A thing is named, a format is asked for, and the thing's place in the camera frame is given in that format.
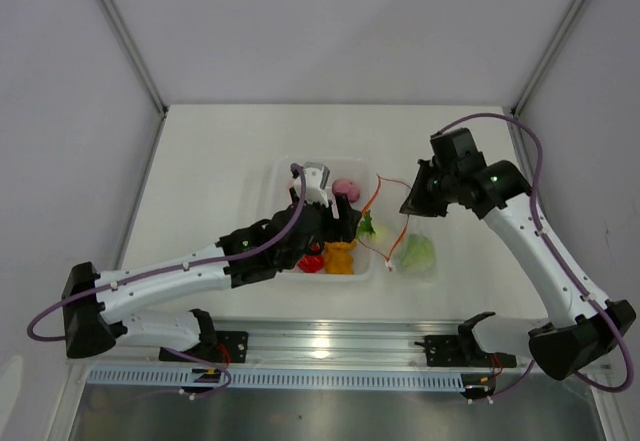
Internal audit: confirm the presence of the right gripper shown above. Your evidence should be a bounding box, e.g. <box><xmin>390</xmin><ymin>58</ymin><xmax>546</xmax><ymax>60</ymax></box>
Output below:
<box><xmin>401</xmin><ymin>159</ymin><xmax>460</xmax><ymax>217</ymax></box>

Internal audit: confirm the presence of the clear zip top bag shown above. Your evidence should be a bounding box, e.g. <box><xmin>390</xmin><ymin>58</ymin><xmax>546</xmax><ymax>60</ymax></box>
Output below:
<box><xmin>358</xmin><ymin>174</ymin><xmax>437</xmax><ymax>283</ymax></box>

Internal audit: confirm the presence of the white radish with leaves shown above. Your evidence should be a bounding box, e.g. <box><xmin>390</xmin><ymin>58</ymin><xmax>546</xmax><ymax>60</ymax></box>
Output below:
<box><xmin>356</xmin><ymin>210</ymin><xmax>397</xmax><ymax>251</ymax></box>

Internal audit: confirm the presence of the green cabbage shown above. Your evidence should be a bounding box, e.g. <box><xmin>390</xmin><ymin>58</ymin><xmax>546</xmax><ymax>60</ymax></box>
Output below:
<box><xmin>394</xmin><ymin>233</ymin><xmax>436</xmax><ymax>275</ymax></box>

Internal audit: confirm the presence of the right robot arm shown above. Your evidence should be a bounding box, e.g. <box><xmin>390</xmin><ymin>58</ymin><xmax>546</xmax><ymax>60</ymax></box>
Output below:
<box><xmin>400</xmin><ymin>160</ymin><xmax>636</xmax><ymax>380</ymax></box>

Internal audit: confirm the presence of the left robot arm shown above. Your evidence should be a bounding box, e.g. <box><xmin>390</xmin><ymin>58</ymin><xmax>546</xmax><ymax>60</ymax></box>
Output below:
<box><xmin>61</xmin><ymin>195</ymin><xmax>362</xmax><ymax>361</ymax></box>

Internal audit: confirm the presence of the purple onion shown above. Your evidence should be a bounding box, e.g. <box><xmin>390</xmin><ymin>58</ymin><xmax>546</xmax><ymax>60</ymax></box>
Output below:
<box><xmin>331</xmin><ymin>178</ymin><xmax>361</xmax><ymax>203</ymax></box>

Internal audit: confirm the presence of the white plastic basket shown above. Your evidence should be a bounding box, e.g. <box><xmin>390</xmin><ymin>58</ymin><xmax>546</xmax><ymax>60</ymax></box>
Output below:
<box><xmin>264</xmin><ymin>157</ymin><xmax>374</xmax><ymax>282</ymax></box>

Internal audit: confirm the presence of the red bell pepper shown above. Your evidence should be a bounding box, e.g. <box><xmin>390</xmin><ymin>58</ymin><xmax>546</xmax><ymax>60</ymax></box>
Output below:
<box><xmin>297</xmin><ymin>254</ymin><xmax>325</xmax><ymax>274</ymax></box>

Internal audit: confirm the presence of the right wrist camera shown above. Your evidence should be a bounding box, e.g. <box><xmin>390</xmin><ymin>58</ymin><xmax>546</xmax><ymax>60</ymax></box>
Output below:
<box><xmin>430</xmin><ymin>128</ymin><xmax>487</xmax><ymax>176</ymax></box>

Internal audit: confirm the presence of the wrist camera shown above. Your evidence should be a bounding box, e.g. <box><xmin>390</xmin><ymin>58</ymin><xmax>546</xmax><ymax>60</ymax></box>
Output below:
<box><xmin>430</xmin><ymin>128</ymin><xmax>487</xmax><ymax>176</ymax></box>
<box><xmin>293</xmin><ymin>162</ymin><xmax>330</xmax><ymax>207</ymax></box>

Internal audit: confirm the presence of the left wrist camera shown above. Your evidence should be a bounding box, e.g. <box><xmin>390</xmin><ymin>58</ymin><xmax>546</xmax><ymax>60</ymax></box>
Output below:
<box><xmin>293</xmin><ymin>162</ymin><xmax>330</xmax><ymax>207</ymax></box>

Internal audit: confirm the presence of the aluminium mounting rail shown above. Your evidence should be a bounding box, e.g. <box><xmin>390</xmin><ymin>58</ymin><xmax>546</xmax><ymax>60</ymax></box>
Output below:
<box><xmin>67</xmin><ymin>316</ymin><xmax>612</xmax><ymax>370</ymax></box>

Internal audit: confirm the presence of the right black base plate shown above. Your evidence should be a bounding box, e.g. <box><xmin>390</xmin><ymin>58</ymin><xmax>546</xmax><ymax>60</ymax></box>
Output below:
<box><xmin>414</xmin><ymin>335</ymin><xmax>517</xmax><ymax>368</ymax></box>

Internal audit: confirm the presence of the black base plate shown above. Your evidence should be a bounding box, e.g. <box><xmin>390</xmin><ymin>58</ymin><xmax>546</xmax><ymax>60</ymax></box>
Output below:
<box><xmin>183</xmin><ymin>331</ymin><xmax>249</xmax><ymax>364</ymax></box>
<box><xmin>414</xmin><ymin>335</ymin><xmax>517</xmax><ymax>368</ymax></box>

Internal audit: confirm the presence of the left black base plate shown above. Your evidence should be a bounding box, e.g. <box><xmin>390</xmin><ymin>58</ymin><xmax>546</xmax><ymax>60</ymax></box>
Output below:
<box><xmin>183</xmin><ymin>331</ymin><xmax>249</xmax><ymax>364</ymax></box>

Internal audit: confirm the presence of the white slotted cable duct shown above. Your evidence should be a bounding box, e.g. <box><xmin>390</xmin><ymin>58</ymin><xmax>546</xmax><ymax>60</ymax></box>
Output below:
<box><xmin>87</xmin><ymin>366</ymin><xmax>465</xmax><ymax>393</ymax></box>

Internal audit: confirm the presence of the right aluminium frame post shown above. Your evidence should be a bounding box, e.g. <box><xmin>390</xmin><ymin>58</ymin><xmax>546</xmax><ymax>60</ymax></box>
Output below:
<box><xmin>510</xmin><ymin>0</ymin><xmax>591</xmax><ymax>118</ymax></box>

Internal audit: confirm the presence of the aluminium frame post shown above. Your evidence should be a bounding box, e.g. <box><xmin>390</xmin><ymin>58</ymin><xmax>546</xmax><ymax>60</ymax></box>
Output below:
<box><xmin>75</xmin><ymin>0</ymin><xmax>168</xmax><ymax>118</ymax></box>
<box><xmin>510</xmin><ymin>0</ymin><xmax>591</xmax><ymax>118</ymax></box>

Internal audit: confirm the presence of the left aluminium frame post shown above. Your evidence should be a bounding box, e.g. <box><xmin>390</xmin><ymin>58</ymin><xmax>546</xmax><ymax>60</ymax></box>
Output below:
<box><xmin>75</xmin><ymin>0</ymin><xmax>168</xmax><ymax>118</ymax></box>

